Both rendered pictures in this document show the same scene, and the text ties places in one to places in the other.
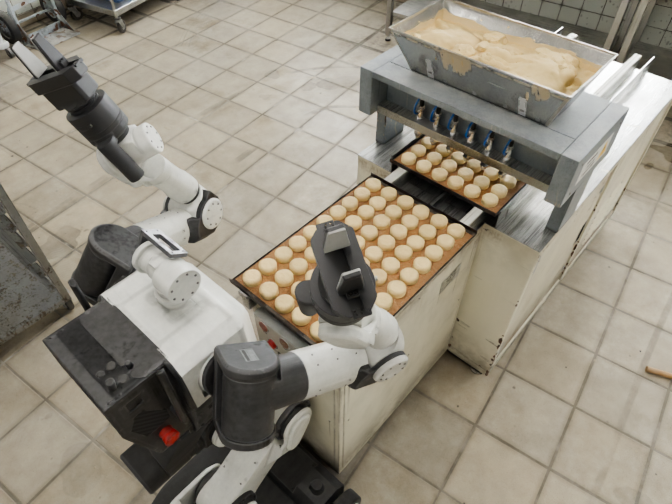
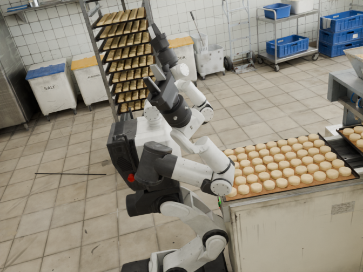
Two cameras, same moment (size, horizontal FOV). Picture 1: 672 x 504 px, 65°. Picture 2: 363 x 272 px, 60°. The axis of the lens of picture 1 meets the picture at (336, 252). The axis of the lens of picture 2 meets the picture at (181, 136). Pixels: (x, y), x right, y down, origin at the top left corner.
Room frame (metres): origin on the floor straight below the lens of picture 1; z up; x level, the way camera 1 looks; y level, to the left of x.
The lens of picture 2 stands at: (-0.16, -0.71, 1.86)
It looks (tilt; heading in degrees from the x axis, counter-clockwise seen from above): 29 degrees down; 49
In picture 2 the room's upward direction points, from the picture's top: 11 degrees counter-clockwise
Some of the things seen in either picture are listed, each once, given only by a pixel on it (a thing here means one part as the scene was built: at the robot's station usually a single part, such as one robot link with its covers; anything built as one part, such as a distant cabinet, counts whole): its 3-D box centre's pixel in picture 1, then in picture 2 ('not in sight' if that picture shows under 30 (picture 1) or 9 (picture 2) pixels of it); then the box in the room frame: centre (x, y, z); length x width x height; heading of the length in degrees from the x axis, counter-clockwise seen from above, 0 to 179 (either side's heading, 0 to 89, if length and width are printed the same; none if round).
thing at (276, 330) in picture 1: (289, 348); (221, 195); (0.76, 0.13, 0.77); 0.24 x 0.04 x 0.14; 48
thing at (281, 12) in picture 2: not in sight; (276, 11); (4.52, 1.90, 0.87); 0.40 x 0.30 x 0.16; 59
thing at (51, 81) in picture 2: not in sight; (55, 89); (1.64, 4.07, 0.38); 0.64 x 0.54 x 0.77; 58
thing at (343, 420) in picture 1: (368, 330); (290, 228); (1.03, -0.12, 0.45); 0.70 x 0.34 x 0.90; 138
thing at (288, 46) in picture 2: not in sight; (287, 46); (4.70, 1.82, 0.28); 0.56 x 0.38 x 0.20; 153
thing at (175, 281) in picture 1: (168, 275); (152, 110); (0.58, 0.29, 1.30); 0.10 x 0.07 x 0.09; 48
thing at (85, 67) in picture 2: not in sight; (96, 80); (2.17, 3.70, 0.38); 0.64 x 0.54 x 0.77; 56
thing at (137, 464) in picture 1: (183, 425); (154, 196); (0.52, 0.35, 0.84); 0.28 x 0.13 x 0.18; 138
